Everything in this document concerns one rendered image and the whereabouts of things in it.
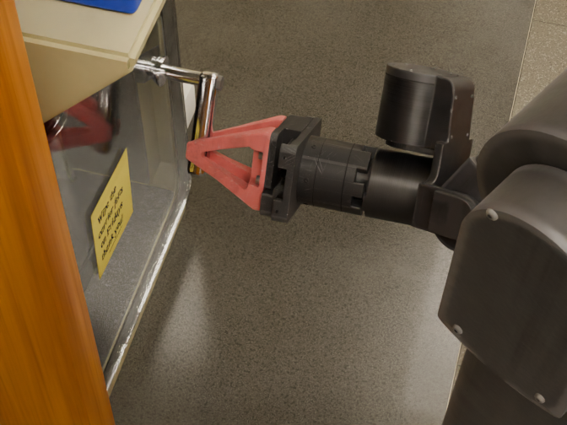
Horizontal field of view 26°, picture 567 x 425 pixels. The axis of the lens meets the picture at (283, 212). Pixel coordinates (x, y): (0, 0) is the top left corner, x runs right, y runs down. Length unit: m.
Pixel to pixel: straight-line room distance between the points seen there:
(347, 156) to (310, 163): 0.03
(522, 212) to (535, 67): 2.48
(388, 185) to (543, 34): 1.85
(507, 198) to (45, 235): 0.38
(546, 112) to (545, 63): 2.48
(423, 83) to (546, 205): 0.70
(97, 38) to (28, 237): 0.10
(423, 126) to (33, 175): 0.45
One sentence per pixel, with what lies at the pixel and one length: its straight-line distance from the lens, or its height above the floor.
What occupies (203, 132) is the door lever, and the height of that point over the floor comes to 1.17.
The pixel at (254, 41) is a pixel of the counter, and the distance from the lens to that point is 1.41.
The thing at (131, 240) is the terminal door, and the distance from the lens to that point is 1.05.
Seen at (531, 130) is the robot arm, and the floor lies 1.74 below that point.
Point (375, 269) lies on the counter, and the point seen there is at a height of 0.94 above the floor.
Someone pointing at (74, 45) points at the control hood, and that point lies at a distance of 0.62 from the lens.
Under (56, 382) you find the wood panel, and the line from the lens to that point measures 0.73.
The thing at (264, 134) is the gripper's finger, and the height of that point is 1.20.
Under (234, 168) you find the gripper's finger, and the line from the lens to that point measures 1.04.
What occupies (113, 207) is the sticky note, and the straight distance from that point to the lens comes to 0.98.
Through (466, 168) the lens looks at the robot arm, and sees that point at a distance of 0.94.
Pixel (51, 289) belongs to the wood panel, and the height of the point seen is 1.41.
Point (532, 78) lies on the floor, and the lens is 2.71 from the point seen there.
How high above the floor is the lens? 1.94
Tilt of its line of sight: 53 degrees down
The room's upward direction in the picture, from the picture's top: straight up
